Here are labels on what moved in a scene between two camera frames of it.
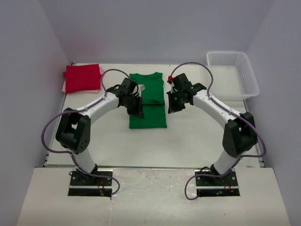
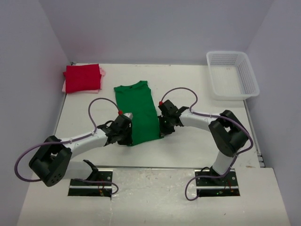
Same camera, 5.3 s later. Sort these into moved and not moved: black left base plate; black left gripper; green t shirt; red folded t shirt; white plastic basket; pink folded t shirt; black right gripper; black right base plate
Moved: green t shirt; black left gripper; black right gripper
Not moved: pink folded t shirt; white plastic basket; red folded t shirt; black left base plate; black right base plate
